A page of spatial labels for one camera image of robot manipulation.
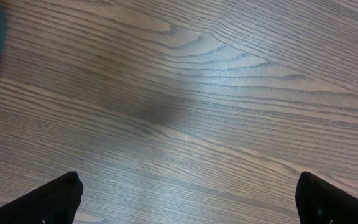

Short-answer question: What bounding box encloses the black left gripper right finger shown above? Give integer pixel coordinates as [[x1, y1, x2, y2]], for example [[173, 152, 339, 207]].
[[295, 172, 358, 224]]

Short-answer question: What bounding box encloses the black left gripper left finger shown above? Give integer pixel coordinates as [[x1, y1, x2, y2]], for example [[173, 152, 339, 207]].
[[0, 171, 83, 224]]

